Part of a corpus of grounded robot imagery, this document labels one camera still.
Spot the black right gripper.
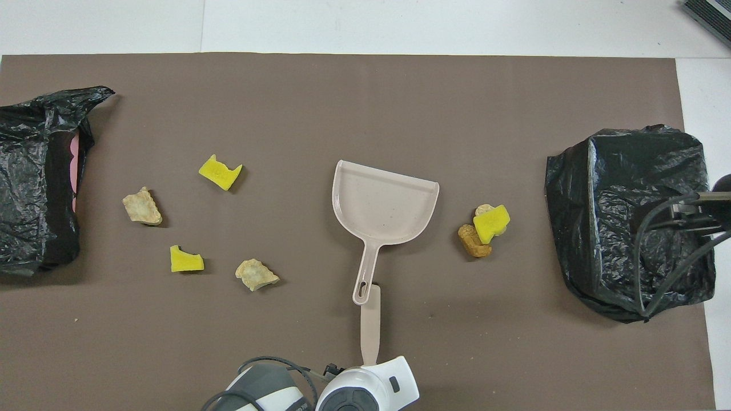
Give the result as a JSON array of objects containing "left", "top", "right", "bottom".
[{"left": 636, "top": 191, "right": 731, "bottom": 236}]

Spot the yellow sponge piece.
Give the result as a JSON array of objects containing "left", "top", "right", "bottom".
[
  {"left": 170, "top": 245, "right": 205, "bottom": 273},
  {"left": 198, "top": 154, "right": 243, "bottom": 192},
  {"left": 473, "top": 204, "right": 511, "bottom": 245}
]

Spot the brown sponge piece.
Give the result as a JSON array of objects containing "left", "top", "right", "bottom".
[{"left": 457, "top": 224, "right": 493, "bottom": 258}]

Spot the beige plastic dustpan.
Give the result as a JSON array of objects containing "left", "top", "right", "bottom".
[{"left": 332, "top": 159, "right": 440, "bottom": 306}]

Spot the beige hand brush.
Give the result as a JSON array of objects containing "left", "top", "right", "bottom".
[{"left": 360, "top": 284, "right": 381, "bottom": 366}]

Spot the taut black trash bag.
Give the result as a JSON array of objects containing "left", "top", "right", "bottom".
[{"left": 545, "top": 124, "right": 716, "bottom": 324}]

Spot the pink plastic bin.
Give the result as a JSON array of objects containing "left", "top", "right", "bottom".
[{"left": 67, "top": 130, "right": 82, "bottom": 213}]

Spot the loose black trash bag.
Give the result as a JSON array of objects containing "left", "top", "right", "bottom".
[{"left": 0, "top": 86, "right": 115, "bottom": 278}]

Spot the grey ribbed device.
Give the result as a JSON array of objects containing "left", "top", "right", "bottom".
[{"left": 681, "top": 0, "right": 731, "bottom": 49}]

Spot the brown table mat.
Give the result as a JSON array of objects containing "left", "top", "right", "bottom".
[{"left": 0, "top": 53, "right": 716, "bottom": 411}]

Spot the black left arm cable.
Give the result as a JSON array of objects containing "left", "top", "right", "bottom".
[{"left": 201, "top": 356, "right": 339, "bottom": 411}]

